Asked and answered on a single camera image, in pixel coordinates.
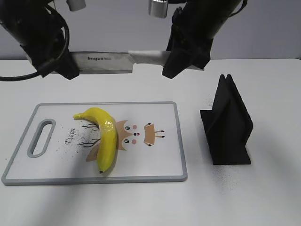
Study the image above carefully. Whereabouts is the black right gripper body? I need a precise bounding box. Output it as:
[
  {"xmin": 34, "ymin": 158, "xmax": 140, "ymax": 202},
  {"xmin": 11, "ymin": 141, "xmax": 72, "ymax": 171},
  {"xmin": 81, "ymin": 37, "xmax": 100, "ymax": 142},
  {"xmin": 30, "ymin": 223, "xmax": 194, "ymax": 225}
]
[{"xmin": 161, "ymin": 7, "xmax": 214, "ymax": 79}]

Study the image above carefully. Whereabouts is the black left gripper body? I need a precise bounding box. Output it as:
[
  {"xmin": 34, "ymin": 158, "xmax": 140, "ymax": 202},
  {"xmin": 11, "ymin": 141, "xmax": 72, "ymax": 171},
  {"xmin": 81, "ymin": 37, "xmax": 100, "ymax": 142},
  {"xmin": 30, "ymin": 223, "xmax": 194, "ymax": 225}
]
[{"xmin": 21, "ymin": 40, "xmax": 79, "ymax": 80}]

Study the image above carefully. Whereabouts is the white-handled kitchen knife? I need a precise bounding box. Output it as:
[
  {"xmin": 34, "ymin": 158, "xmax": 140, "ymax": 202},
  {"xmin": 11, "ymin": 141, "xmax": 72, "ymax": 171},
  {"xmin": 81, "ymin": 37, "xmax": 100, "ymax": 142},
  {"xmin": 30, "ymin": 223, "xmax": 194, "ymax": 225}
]
[{"xmin": 69, "ymin": 50, "xmax": 205, "ymax": 74}]

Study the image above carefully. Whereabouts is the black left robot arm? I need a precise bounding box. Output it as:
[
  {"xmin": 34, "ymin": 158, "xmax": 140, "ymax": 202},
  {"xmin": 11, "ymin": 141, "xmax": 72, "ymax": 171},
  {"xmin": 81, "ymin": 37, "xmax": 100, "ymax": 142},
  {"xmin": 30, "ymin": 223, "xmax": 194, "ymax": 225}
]
[{"xmin": 0, "ymin": 0, "xmax": 79, "ymax": 81}]

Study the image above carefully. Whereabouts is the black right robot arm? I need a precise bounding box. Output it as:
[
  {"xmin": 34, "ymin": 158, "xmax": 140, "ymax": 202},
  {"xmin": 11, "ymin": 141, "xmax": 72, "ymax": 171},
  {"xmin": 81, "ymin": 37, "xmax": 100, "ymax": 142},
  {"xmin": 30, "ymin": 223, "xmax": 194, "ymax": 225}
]
[{"xmin": 162, "ymin": 0, "xmax": 247, "ymax": 79}]

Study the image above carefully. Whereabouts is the yellow plastic banana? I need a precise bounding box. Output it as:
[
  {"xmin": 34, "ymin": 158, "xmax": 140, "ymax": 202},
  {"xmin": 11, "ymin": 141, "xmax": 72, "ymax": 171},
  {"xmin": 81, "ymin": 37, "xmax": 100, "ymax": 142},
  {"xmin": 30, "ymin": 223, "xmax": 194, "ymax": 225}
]
[{"xmin": 73, "ymin": 107, "xmax": 118, "ymax": 173}]

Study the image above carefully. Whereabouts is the right silver cylinder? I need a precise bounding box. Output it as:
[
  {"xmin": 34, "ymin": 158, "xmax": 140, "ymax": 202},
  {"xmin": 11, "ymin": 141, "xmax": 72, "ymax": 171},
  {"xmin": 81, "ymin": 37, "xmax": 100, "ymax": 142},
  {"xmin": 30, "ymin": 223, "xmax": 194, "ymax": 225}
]
[{"xmin": 148, "ymin": 0, "xmax": 168, "ymax": 18}]

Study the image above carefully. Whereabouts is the silver cylinder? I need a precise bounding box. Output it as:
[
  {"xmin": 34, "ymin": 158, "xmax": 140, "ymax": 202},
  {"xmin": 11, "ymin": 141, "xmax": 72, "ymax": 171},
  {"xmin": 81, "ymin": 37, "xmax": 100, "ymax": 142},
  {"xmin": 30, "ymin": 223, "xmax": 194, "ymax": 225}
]
[
  {"xmin": 66, "ymin": 0, "xmax": 86, "ymax": 12},
  {"xmin": 148, "ymin": 0, "xmax": 168, "ymax": 18}
]

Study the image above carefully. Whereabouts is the left silver cylinder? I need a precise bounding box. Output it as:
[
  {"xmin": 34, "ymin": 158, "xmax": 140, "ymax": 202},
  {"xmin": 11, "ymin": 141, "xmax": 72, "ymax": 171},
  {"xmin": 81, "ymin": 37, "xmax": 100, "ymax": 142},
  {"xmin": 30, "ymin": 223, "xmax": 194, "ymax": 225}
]
[{"xmin": 66, "ymin": 0, "xmax": 86, "ymax": 12}]

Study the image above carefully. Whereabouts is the black knife stand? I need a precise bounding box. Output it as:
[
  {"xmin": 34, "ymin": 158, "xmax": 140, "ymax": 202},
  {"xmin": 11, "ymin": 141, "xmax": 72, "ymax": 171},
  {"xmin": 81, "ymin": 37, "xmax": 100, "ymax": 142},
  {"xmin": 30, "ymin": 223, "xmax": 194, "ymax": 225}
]
[{"xmin": 200, "ymin": 74, "xmax": 253, "ymax": 165}]

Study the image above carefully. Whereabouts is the white grey-rimmed cutting board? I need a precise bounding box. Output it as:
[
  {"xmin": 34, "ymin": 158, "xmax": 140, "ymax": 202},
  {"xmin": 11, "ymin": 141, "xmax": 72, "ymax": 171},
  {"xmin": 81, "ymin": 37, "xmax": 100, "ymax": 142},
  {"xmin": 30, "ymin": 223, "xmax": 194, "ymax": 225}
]
[{"xmin": 1, "ymin": 101, "xmax": 187, "ymax": 186}]

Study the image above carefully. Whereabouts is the black cable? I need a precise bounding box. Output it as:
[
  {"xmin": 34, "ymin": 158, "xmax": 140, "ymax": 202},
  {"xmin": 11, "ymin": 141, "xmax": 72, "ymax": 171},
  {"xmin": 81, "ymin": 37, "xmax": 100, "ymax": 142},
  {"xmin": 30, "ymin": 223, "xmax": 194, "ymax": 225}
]
[{"xmin": 0, "ymin": 0, "xmax": 70, "ymax": 81}]

